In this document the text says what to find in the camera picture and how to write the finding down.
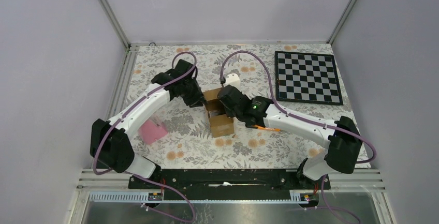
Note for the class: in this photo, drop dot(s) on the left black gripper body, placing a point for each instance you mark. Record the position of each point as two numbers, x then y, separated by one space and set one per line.
191 94

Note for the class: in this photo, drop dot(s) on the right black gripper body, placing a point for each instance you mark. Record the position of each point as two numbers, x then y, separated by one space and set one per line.
231 113

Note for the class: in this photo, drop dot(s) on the brown cardboard express box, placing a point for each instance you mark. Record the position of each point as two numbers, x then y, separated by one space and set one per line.
220 123

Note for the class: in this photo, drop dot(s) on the orange black utility knife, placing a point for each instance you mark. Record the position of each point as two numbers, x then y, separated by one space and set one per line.
264 128

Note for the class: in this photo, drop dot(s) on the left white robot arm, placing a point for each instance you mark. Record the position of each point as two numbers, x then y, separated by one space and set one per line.
111 139

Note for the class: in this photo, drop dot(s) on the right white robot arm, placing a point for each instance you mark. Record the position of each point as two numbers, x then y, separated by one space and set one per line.
340 138

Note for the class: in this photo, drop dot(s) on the pink plastic bag package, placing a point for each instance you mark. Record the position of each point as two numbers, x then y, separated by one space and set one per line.
152 130

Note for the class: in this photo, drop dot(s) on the floral patterned table mat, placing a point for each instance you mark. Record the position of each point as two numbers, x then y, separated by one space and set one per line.
188 142

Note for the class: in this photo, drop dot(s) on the black white chessboard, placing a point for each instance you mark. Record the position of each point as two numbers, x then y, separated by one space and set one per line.
307 78

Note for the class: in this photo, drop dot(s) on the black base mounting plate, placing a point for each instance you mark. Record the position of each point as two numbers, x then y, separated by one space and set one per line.
200 182

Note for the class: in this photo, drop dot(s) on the grey slotted cable duct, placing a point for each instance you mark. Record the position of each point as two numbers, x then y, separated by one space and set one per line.
172 197

